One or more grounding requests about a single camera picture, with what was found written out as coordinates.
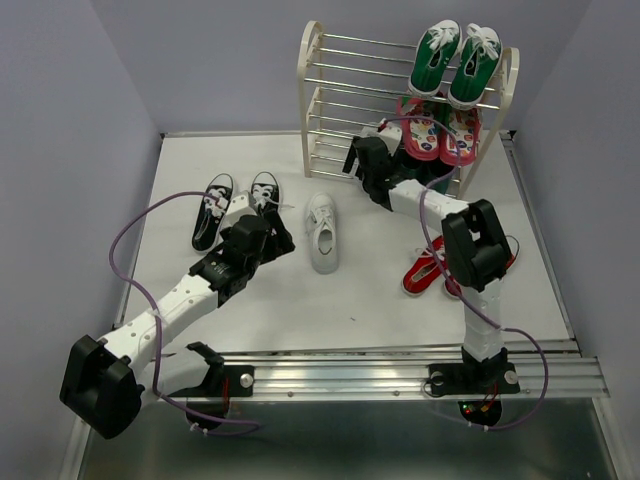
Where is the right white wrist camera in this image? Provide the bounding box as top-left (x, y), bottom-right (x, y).
top-left (377, 123), bottom-right (403, 154)

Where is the black canvas sneaker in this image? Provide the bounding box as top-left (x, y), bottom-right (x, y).
top-left (191, 173), bottom-right (235, 252)
top-left (250, 171), bottom-right (294, 220)

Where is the right pink patterned slipper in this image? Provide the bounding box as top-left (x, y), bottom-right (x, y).
top-left (439, 106), bottom-right (482, 167)

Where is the left red canvas sneaker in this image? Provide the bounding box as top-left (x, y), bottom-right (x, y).
top-left (401, 247), bottom-right (442, 296)

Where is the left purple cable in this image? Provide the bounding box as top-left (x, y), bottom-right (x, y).
top-left (108, 191), bottom-right (261, 437)

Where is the red canvas sneaker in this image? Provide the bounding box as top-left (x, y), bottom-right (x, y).
top-left (444, 235), bottom-right (520, 298)
top-left (401, 247), bottom-right (442, 296)

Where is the left green canvas sneaker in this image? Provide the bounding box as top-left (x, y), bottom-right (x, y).
top-left (408, 20), bottom-right (462, 97)

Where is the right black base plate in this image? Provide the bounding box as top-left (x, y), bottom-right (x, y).
top-left (427, 363), bottom-right (521, 397)

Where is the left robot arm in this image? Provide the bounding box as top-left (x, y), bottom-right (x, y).
top-left (60, 210), bottom-right (295, 439)

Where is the white sneaker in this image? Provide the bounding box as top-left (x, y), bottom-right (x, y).
top-left (305, 192), bottom-right (339, 274)

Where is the right red canvas sneaker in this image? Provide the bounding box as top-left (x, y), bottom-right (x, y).
top-left (444, 235), bottom-right (520, 298)

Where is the pink patterned slipper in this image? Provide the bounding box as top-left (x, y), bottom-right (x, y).
top-left (439, 106), bottom-right (482, 167)
top-left (396, 96), bottom-right (441, 161)

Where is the cream metal shoe shelf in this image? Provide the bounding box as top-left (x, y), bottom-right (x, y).
top-left (297, 21), bottom-right (520, 197)

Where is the green canvas sneaker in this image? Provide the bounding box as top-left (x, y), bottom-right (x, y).
top-left (408, 20), bottom-right (462, 97)
top-left (447, 23), bottom-right (503, 110)

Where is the aluminium mounting rail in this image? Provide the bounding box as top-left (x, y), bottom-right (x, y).
top-left (158, 350), bottom-right (609, 403)

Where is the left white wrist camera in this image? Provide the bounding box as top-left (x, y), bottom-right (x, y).
top-left (221, 190), bottom-right (257, 230)

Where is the right green canvas sneaker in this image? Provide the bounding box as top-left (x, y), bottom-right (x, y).
top-left (447, 23), bottom-right (503, 110)

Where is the dark green shoe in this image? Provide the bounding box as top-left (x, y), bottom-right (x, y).
top-left (421, 159), bottom-right (454, 194)
top-left (394, 149), bottom-right (423, 183)

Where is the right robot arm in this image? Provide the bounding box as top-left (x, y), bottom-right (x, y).
top-left (343, 134), bottom-right (514, 397)

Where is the left pink patterned slipper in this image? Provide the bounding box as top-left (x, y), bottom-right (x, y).
top-left (396, 96), bottom-right (441, 161)

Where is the right dark green shoe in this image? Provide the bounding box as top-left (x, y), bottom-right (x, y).
top-left (421, 159), bottom-right (454, 194)

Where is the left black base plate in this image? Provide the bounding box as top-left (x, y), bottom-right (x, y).
top-left (169, 364), bottom-right (255, 399)

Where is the left dark green shoe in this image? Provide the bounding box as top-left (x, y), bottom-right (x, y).
top-left (394, 149), bottom-right (423, 183)

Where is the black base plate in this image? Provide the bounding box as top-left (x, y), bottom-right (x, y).
top-left (427, 363), bottom-right (521, 397)
top-left (169, 364), bottom-right (255, 399)

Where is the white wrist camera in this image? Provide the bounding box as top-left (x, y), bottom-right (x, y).
top-left (377, 123), bottom-right (403, 154)
top-left (221, 190), bottom-right (257, 230)

